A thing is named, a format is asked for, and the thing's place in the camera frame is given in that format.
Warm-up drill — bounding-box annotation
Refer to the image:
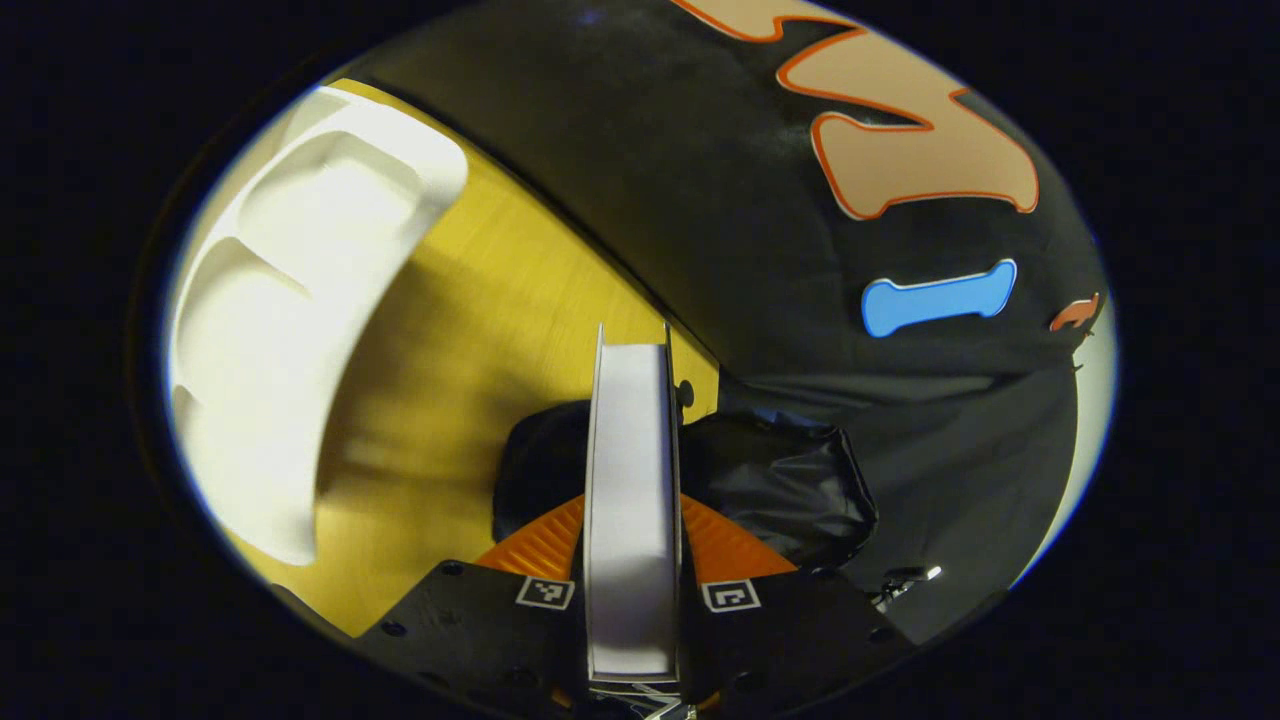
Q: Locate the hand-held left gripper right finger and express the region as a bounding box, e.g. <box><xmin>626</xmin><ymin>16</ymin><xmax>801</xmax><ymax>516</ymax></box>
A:
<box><xmin>681</xmin><ymin>494</ymin><xmax>917</xmax><ymax>717</ymax></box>

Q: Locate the blue schoolbag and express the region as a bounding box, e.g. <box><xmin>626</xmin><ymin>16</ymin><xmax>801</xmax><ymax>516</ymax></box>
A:
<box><xmin>492</xmin><ymin>398</ymin><xmax>881</xmax><ymax>573</ymax></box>

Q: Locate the black backdrop cloth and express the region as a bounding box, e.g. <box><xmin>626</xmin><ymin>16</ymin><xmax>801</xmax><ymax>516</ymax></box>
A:
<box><xmin>330</xmin><ymin>0</ymin><xmax>1112</xmax><ymax>646</ymax></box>

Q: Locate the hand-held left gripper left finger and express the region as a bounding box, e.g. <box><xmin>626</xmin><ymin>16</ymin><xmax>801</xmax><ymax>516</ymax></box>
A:
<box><xmin>355</xmin><ymin>494</ymin><xmax>587</xmax><ymax>720</ymax></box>

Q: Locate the grey cover book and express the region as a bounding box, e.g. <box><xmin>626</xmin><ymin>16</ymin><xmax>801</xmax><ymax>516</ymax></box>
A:
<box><xmin>583</xmin><ymin>322</ymin><xmax>687</xmax><ymax>687</ymax></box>

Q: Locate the white bookshelf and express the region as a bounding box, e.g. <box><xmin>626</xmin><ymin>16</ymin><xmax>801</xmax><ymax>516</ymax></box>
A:
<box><xmin>165</xmin><ymin>88</ymin><xmax>471</xmax><ymax>569</ymax></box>

